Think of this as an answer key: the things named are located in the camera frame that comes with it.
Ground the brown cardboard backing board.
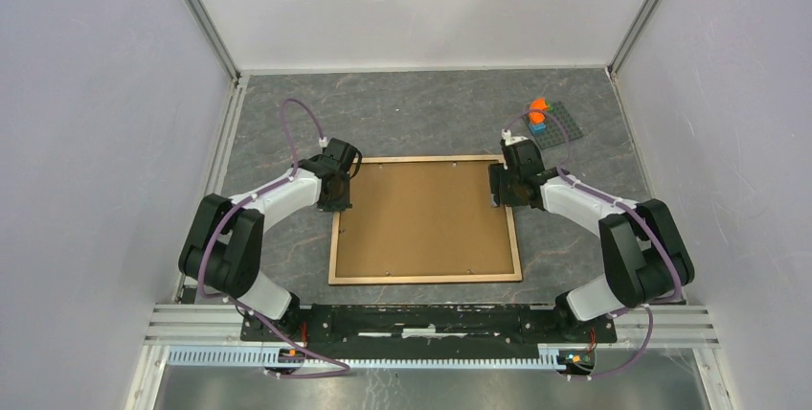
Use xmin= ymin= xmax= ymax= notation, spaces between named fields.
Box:
xmin=334 ymin=160 xmax=516 ymax=278

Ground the wooden picture frame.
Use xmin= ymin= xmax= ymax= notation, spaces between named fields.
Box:
xmin=327 ymin=153 xmax=525 ymax=286

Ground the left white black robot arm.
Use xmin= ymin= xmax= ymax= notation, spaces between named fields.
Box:
xmin=178 ymin=138 xmax=363 ymax=341

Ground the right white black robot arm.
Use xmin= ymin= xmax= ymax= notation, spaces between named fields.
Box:
xmin=488 ymin=131 xmax=694 ymax=341

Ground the blue building block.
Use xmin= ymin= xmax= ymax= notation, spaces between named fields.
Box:
xmin=528 ymin=123 xmax=547 ymax=136

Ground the grey building block baseplate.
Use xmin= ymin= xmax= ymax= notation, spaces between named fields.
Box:
xmin=522 ymin=101 xmax=583 ymax=149

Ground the orange arch block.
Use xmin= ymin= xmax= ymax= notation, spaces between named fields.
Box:
xmin=528 ymin=98 xmax=549 ymax=125

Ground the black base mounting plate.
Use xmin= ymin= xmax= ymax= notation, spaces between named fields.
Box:
xmin=275 ymin=304 xmax=618 ymax=360

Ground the white slotted cable duct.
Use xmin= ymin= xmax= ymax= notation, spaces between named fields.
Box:
xmin=167 ymin=346 xmax=566 ymax=372

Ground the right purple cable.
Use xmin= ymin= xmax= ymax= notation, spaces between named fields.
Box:
xmin=502 ymin=109 xmax=685 ymax=381

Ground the aluminium rail frame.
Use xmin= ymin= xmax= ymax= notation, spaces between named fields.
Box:
xmin=144 ymin=305 xmax=719 ymax=349

